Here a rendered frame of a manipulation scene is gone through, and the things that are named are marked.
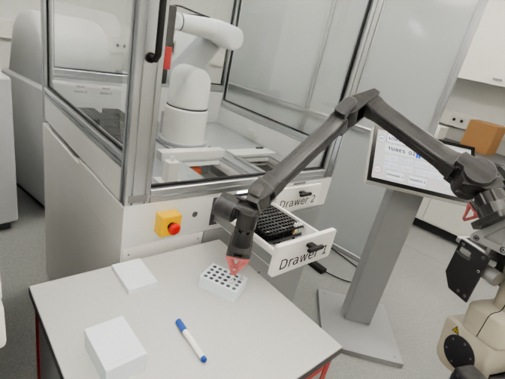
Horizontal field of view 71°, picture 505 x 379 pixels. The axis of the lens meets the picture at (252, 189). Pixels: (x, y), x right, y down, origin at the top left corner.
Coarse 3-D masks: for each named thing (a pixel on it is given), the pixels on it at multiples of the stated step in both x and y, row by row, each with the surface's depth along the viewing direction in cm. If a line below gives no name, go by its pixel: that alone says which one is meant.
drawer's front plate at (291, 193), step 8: (304, 184) 159; (312, 184) 161; (320, 184) 164; (288, 192) 150; (296, 192) 154; (312, 192) 162; (280, 200) 149; (288, 200) 153; (296, 200) 157; (288, 208) 155; (296, 208) 160
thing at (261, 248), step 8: (280, 208) 138; (224, 224) 126; (232, 224) 123; (304, 224) 130; (304, 232) 130; (312, 232) 128; (256, 240) 114; (264, 240) 113; (288, 240) 128; (256, 248) 114; (264, 248) 112; (272, 248) 109; (264, 256) 112
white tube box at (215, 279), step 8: (208, 272) 109; (216, 272) 110; (224, 272) 109; (200, 280) 106; (208, 280) 105; (216, 280) 106; (224, 280) 107; (240, 280) 107; (208, 288) 105; (216, 288) 104; (224, 288) 103; (232, 288) 104; (240, 288) 105; (224, 296) 104; (232, 296) 103
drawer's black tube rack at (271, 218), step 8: (272, 208) 135; (264, 216) 128; (272, 216) 130; (280, 216) 130; (288, 216) 132; (256, 224) 121; (264, 224) 123; (272, 224) 123; (280, 224) 125; (288, 224) 126; (256, 232) 122; (264, 232) 117; (288, 232) 126; (272, 240) 119; (280, 240) 121
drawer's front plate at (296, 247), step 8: (320, 232) 118; (328, 232) 120; (296, 240) 110; (304, 240) 112; (312, 240) 115; (320, 240) 119; (328, 240) 122; (280, 248) 105; (288, 248) 108; (296, 248) 111; (304, 248) 114; (328, 248) 125; (272, 256) 107; (280, 256) 107; (288, 256) 110; (296, 256) 113; (320, 256) 124; (272, 264) 107; (288, 264) 112; (296, 264) 115; (304, 264) 119; (272, 272) 108; (280, 272) 111
